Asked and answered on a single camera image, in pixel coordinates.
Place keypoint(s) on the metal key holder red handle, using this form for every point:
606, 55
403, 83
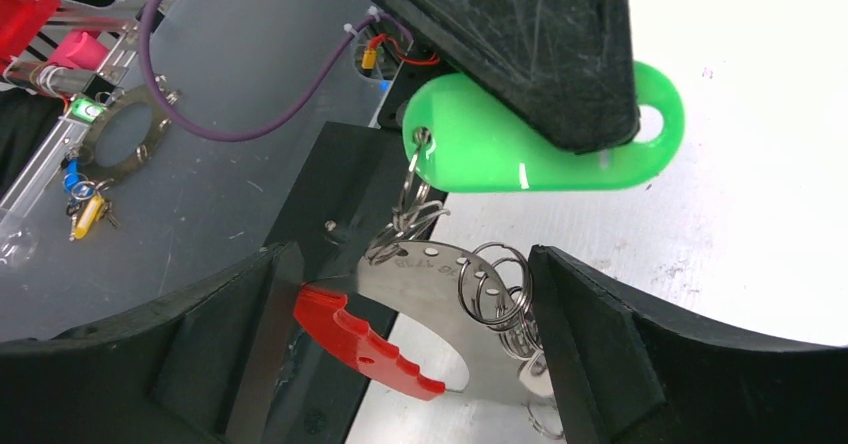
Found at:
478, 302

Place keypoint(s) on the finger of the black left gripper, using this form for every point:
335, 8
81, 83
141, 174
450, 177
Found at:
565, 66

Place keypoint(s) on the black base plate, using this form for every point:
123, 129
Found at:
314, 344

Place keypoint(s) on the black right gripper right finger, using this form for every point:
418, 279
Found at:
629, 367

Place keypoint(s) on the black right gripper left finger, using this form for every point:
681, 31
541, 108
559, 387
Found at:
198, 365

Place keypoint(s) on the brown ring key bunch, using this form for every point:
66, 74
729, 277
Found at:
121, 139

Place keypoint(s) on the green key tag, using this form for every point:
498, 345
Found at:
461, 139

